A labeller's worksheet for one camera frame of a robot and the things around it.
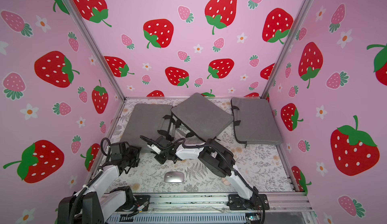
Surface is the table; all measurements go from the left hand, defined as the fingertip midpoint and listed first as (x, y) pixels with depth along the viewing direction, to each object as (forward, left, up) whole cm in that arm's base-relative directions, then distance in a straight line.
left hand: (142, 149), depth 90 cm
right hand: (-4, -8, -2) cm, 9 cm away
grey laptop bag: (+22, +4, 0) cm, 23 cm away
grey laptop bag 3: (+18, -75, 0) cm, 77 cm away
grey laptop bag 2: (+24, -36, 0) cm, 43 cm away
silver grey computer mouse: (-15, -21, -2) cm, 26 cm away
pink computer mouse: (-17, -49, -2) cm, 52 cm away
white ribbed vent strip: (-33, -27, -4) cm, 43 cm away
